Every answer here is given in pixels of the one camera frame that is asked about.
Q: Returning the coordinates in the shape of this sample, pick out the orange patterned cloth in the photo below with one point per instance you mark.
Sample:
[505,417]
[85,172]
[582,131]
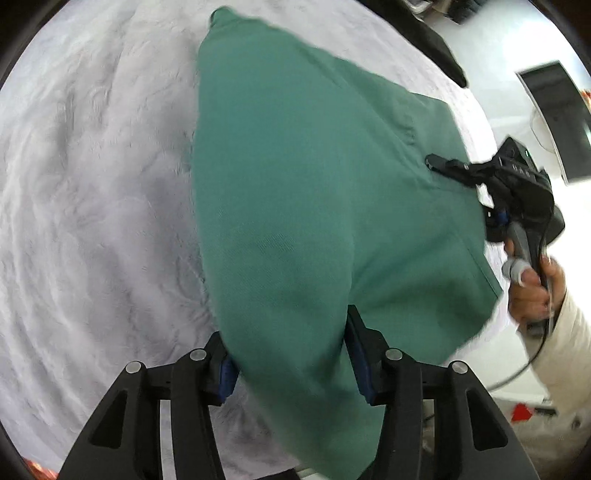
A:
[41,471]

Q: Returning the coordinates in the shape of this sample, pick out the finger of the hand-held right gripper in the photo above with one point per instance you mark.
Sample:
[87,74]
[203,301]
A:
[455,168]

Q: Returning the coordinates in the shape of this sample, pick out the green button shirt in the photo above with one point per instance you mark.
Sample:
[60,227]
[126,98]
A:
[286,184]

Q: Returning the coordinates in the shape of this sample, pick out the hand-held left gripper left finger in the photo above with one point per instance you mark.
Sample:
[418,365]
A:
[226,376]

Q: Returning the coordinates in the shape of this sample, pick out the red triangular object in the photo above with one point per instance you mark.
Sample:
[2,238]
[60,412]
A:
[521,413]

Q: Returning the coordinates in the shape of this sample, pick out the dark cloth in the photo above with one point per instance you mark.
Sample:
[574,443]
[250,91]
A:
[429,41]

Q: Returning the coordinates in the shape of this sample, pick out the person's right hand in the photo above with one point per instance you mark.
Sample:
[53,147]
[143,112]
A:
[531,297]

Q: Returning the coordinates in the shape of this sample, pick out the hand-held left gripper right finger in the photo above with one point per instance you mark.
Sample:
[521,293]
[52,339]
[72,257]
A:
[359,364]

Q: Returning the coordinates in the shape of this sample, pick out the person's right forearm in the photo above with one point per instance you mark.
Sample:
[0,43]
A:
[572,350]

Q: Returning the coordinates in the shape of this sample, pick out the dark computer monitor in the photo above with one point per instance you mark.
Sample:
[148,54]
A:
[563,115]

